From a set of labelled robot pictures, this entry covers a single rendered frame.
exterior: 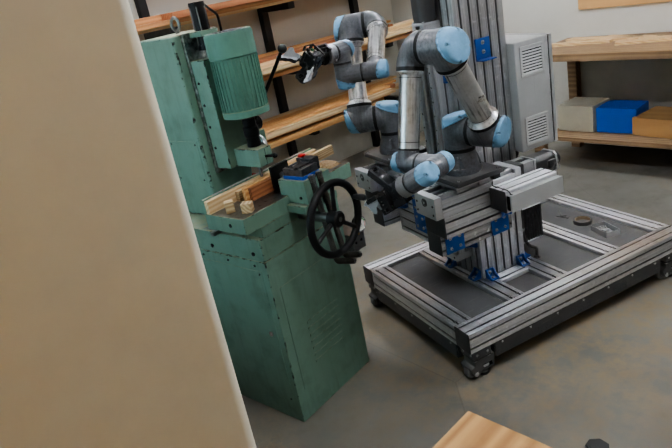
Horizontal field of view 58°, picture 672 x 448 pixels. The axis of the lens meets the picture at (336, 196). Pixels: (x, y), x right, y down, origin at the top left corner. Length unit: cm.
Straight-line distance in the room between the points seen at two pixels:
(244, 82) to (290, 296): 81
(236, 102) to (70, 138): 182
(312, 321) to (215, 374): 194
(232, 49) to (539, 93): 131
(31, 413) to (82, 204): 14
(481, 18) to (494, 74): 24
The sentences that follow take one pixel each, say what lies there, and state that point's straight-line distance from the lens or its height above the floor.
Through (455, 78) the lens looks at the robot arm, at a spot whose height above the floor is 123.
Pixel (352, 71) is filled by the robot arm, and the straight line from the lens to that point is 251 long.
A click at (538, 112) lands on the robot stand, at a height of 92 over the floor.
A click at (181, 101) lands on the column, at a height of 128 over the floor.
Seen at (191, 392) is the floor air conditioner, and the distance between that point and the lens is 52.
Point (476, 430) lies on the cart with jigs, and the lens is 163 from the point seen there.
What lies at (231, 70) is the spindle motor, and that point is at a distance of 222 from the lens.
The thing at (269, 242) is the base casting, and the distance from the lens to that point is 221.
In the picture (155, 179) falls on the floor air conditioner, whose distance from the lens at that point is 45.
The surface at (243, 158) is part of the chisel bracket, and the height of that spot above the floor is 103.
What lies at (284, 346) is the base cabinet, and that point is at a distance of 238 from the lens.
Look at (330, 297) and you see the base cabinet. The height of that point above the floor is 41.
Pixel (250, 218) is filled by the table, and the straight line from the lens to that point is 213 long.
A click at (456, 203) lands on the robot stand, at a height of 72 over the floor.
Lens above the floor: 161
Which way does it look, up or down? 19 degrees down
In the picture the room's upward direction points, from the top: 11 degrees counter-clockwise
